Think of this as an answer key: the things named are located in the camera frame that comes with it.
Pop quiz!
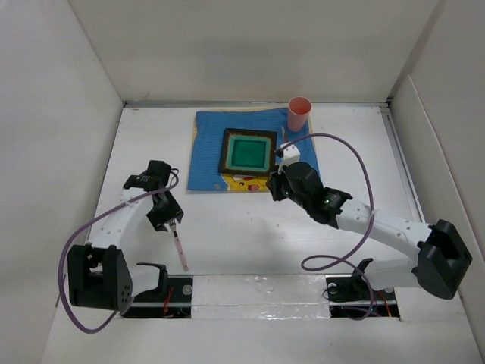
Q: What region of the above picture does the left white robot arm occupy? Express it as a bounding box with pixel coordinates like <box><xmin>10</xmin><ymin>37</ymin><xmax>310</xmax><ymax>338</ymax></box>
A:
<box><xmin>67</xmin><ymin>160</ymin><xmax>183</xmax><ymax>312</ymax></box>

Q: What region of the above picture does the fork with pink handle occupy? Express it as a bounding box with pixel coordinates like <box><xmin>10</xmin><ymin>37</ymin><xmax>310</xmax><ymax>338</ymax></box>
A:
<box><xmin>168</xmin><ymin>219</ymin><xmax>189</xmax><ymax>271</ymax></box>

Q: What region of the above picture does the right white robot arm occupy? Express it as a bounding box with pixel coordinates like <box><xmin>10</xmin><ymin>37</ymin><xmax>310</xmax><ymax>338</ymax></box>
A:
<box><xmin>267</xmin><ymin>162</ymin><xmax>472</xmax><ymax>300</ymax></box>

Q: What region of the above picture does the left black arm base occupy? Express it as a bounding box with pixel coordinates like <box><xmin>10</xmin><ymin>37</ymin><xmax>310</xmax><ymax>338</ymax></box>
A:
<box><xmin>121</xmin><ymin>275</ymin><xmax>193</xmax><ymax>319</ymax></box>

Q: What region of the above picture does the orange plastic cup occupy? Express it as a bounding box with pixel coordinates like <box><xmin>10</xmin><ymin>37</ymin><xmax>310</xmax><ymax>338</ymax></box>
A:
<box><xmin>287</xmin><ymin>96</ymin><xmax>312</xmax><ymax>132</ymax></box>

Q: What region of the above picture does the blue Pikachu placemat cloth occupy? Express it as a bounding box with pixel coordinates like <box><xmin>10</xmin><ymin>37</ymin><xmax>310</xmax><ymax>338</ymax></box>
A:
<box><xmin>187</xmin><ymin>108</ymin><xmax>312</xmax><ymax>193</ymax></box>

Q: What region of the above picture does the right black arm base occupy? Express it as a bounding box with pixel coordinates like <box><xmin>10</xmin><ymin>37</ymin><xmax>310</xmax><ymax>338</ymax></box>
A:
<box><xmin>322</xmin><ymin>270</ymin><xmax>400</xmax><ymax>320</ymax></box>

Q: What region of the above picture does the square green ceramic plate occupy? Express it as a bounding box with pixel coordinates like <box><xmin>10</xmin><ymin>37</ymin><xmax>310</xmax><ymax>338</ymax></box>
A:
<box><xmin>218</xmin><ymin>128</ymin><xmax>277</xmax><ymax>177</ymax></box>

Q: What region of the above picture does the knife with pink handle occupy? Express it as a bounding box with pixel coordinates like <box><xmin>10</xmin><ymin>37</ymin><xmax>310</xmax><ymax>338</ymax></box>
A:
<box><xmin>281</xmin><ymin>126</ymin><xmax>289</xmax><ymax>144</ymax></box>

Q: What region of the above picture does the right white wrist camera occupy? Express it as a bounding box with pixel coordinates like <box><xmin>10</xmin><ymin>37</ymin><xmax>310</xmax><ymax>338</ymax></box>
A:
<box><xmin>276</xmin><ymin>145</ymin><xmax>300</xmax><ymax>168</ymax></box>

